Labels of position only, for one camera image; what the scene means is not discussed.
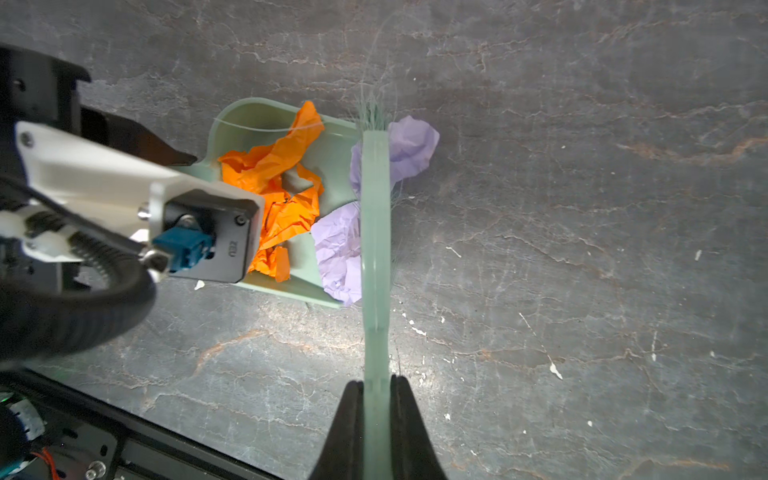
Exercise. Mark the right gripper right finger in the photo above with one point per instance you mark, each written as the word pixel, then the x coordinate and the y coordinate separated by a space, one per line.
pixel 412 452

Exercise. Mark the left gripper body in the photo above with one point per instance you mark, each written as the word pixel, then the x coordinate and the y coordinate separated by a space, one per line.
pixel 40 89

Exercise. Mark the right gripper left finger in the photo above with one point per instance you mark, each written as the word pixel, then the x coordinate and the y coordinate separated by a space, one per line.
pixel 342 454

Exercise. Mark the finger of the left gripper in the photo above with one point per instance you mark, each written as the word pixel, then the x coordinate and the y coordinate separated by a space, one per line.
pixel 130 137

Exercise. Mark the green hand brush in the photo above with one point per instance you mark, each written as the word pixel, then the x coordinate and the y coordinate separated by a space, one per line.
pixel 375 219

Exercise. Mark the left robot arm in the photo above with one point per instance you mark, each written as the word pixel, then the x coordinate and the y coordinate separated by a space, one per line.
pixel 37 319

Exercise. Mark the orange paper scrap cluster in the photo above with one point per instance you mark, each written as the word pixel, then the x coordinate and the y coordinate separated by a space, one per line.
pixel 289 190

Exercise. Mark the purple paper scrap front centre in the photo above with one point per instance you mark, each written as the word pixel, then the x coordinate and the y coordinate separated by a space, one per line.
pixel 337 241

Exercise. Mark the purple paper scrap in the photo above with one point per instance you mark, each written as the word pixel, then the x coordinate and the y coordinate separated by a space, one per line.
pixel 412 143
pixel 337 241

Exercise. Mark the purple paper scrap right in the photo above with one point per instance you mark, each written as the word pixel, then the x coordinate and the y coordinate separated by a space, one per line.
pixel 412 143

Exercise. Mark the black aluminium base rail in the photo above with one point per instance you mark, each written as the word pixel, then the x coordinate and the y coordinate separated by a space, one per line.
pixel 51 431

